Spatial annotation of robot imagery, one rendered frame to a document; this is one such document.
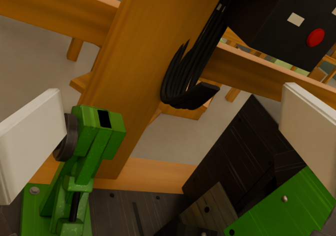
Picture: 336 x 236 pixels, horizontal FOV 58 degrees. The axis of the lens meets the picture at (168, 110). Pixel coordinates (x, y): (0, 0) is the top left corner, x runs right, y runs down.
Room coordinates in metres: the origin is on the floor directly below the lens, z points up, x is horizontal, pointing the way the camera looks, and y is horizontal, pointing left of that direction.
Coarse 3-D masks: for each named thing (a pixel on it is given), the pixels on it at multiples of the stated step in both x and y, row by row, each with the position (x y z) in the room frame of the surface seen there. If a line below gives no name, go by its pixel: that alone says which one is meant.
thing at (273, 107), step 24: (240, 120) 0.64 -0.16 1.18; (264, 120) 0.60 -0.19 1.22; (216, 144) 0.66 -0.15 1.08; (240, 144) 0.61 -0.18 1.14; (264, 144) 0.57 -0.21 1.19; (288, 144) 0.54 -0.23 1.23; (216, 168) 0.61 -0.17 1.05; (240, 168) 0.57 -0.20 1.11; (264, 168) 0.54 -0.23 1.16; (192, 192) 0.63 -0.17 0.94; (240, 192) 0.54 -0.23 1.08; (264, 192) 0.53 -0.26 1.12
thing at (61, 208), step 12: (72, 108) 0.44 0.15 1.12; (72, 168) 0.37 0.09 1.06; (60, 180) 0.36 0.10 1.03; (72, 180) 0.35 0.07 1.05; (60, 192) 0.35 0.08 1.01; (84, 192) 0.38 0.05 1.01; (60, 204) 0.35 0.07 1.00; (72, 204) 0.34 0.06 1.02; (84, 204) 0.37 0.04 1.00; (60, 216) 0.34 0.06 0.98; (72, 216) 0.33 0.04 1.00; (84, 216) 0.36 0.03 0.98; (60, 228) 0.31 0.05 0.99; (72, 228) 0.32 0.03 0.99
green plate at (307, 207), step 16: (304, 176) 0.43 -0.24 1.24; (272, 192) 0.43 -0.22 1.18; (288, 192) 0.42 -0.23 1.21; (304, 192) 0.41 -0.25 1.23; (320, 192) 0.40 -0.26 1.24; (256, 208) 0.42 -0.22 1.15; (272, 208) 0.41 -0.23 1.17; (288, 208) 0.40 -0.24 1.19; (304, 208) 0.40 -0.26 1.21; (320, 208) 0.39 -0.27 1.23; (240, 224) 0.41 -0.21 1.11; (256, 224) 0.40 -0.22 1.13; (272, 224) 0.39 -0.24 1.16; (288, 224) 0.39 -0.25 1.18; (304, 224) 0.38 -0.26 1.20; (320, 224) 0.37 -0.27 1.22
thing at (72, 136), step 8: (72, 120) 0.36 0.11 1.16; (72, 128) 0.35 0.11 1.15; (64, 136) 0.33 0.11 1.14; (72, 136) 0.34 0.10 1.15; (64, 144) 0.33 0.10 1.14; (72, 144) 0.34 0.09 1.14; (56, 152) 0.33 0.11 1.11; (64, 152) 0.33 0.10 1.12; (72, 152) 0.34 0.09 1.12; (56, 160) 0.33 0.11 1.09; (64, 160) 0.33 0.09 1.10
